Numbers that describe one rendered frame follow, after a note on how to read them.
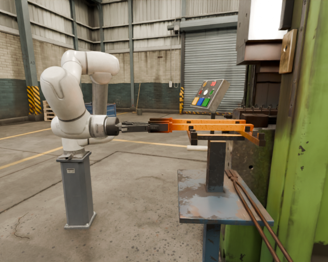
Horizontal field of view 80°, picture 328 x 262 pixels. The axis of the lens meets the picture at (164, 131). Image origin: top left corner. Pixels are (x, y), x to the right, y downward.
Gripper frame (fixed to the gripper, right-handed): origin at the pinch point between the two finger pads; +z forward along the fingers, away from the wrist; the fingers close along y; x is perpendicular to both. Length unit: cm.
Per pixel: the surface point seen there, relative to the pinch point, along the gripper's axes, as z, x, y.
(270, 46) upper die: 58, 37, -39
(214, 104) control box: 41, 3, -88
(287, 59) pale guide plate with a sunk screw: 54, 27, -14
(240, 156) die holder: 42, -21, -26
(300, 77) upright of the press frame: 56, 19, -7
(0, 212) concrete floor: -151, -97, -82
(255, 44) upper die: 50, 38, -40
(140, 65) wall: -137, 132, -932
